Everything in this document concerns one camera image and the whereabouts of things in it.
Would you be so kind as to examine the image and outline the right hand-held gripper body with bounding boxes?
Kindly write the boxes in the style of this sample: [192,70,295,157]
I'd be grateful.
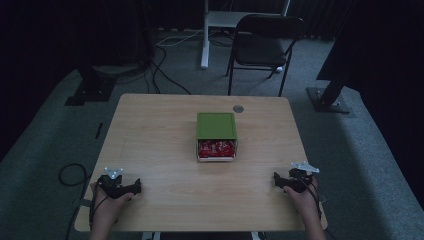
[288,161,320,194]

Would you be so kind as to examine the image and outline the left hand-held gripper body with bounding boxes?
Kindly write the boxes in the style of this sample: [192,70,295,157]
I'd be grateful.
[98,166,135,200]

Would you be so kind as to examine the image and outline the green box sleeve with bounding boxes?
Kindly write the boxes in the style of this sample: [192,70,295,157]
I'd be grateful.
[195,112,238,141]

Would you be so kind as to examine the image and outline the person's left hand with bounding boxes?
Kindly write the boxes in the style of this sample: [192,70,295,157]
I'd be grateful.
[90,182,135,228]

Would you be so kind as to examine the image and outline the person's right hand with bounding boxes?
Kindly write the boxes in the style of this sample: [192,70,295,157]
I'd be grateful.
[283,176,322,225]

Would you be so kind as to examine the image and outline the pile of red packets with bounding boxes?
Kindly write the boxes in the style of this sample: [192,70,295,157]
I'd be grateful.
[198,139,236,159]

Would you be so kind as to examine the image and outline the black stand with base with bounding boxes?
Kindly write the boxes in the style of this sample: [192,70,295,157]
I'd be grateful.
[64,63,143,107]

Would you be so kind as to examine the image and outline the black folding chair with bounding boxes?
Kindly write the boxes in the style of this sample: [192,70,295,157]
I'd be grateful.
[226,13,305,97]

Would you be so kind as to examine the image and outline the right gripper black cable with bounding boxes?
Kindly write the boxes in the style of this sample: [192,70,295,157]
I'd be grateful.
[296,172,324,222]

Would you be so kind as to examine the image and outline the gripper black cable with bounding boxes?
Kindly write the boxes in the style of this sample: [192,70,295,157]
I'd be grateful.
[88,181,112,232]
[296,172,324,222]

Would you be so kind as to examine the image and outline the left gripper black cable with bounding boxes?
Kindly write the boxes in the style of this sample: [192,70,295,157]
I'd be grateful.
[88,181,112,232]

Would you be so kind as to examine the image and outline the black coiled floor cable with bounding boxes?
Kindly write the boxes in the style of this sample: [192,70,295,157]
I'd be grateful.
[58,162,89,188]

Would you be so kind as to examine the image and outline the black post with base plate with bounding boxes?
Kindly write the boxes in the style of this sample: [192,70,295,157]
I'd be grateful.
[305,71,355,115]

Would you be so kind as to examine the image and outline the black floor cables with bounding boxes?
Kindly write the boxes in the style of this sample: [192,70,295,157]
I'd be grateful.
[145,45,193,96]

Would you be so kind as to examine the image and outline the white floor cable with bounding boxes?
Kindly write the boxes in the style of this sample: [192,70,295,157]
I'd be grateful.
[155,28,205,48]

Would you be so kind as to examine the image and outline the white desk frame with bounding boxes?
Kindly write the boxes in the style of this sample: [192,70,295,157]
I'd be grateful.
[200,0,291,70]

